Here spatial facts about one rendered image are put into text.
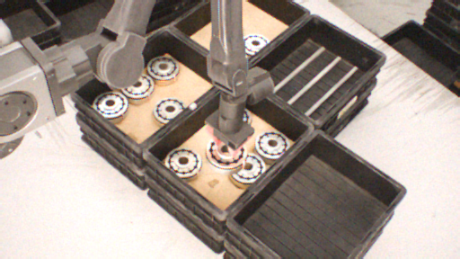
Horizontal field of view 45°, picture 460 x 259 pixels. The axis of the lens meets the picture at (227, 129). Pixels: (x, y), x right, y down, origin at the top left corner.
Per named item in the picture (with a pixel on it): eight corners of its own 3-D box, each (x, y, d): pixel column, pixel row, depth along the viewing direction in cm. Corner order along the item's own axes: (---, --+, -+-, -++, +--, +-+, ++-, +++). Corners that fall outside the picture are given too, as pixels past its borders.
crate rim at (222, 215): (223, 223, 139) (223, 218, 137) (139, 156, 150) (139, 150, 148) (315, 132, 159) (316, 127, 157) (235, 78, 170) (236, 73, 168)
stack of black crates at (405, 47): (459, 98, 277) (479, 65, 259) (421, 126, 264) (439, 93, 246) (397, 52, 295) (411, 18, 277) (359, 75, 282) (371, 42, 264)
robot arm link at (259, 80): (206, 62, 119) (231, 74, 113) (247, 40, 124) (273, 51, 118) (216, 108, 126) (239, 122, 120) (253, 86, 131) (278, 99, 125)
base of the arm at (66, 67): (34, 89, 99) (18, 38, 89) (75, 69, 102) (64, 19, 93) (58, 120, 95) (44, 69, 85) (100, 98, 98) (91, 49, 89)
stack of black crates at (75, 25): (78, 96, 261) (66, 42, 235) (47, 59, 275) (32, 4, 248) (149, 61, 279) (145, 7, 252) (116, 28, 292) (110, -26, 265)
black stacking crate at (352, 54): (309, 151, 167) (316, 128, 158) (234, 99, 178) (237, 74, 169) (378, 82, 187) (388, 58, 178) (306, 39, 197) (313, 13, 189)
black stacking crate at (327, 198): (313, 317, 136) (322, 299, 127) (222, 241, 147) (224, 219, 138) (395, 212, 155) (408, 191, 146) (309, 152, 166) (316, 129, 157)
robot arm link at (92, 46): (62, 45, 96) (75, 54, 92) (113, 22, 100) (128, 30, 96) (79, 90, 101) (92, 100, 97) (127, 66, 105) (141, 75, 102)
